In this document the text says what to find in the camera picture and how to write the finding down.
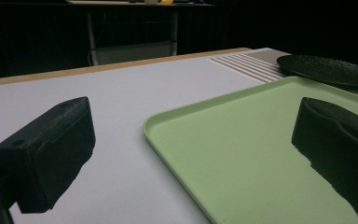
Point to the yellow object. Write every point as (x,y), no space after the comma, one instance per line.
(166,2)

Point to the light green plastic tray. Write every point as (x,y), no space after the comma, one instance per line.
(245,155)

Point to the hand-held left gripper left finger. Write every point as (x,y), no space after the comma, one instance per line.
(48,149)

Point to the background table with metal legs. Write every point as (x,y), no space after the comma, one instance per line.
(130,37)

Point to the black textured plate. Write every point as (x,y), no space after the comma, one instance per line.
(326,70)

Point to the white ribbed mat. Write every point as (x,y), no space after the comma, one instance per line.
(254,67)

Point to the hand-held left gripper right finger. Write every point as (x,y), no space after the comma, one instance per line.
(338,146)

